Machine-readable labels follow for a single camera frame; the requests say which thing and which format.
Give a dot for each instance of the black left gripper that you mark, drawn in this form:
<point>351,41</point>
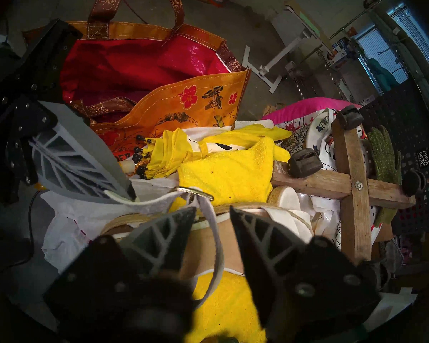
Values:
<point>18,95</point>

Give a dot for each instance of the green knit glove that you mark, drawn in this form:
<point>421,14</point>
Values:
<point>384,156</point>

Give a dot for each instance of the window with blinds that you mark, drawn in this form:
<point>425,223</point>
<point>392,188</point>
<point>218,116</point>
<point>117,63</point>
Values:
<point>375,45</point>

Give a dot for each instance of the white overbed table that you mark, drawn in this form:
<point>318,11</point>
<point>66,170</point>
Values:
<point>271,63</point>

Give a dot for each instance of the white foam packing block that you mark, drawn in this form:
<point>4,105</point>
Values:
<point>389,306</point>

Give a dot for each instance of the white red-logo plastic bag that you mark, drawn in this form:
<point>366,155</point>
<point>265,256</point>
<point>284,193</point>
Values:
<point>82,217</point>

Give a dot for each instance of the pink pillow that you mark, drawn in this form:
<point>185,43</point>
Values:
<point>307,108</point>

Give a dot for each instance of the teal cushion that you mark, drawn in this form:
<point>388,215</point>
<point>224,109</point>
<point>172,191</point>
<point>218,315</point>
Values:
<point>380,76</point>

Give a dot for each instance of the black mesh basket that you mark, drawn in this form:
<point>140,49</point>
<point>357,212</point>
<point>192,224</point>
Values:
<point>414,131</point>

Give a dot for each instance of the blue white appliance box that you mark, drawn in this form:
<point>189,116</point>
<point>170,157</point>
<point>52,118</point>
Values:
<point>339,53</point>

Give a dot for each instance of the red orange floral tote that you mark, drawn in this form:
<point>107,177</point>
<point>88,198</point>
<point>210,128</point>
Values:
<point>139,67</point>

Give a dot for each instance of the yellow folding umbrella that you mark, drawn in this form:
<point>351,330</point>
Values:
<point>243,135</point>
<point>164,153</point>

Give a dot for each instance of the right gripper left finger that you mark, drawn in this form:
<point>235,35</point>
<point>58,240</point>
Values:
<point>161,242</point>

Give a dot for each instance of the wooden cross caster dolly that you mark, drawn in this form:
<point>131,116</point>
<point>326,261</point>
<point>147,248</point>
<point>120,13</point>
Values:
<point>354,188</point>

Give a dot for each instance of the green bench cushion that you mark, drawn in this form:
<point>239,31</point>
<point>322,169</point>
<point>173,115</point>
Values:
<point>389,28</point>

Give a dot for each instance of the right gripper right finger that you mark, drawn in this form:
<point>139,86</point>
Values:
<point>268,260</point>

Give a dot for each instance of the beige bench cushion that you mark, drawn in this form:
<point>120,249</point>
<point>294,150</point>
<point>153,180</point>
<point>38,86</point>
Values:
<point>425,67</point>

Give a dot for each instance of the yellow terry towel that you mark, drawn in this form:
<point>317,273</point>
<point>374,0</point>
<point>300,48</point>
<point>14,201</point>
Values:
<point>232,174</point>

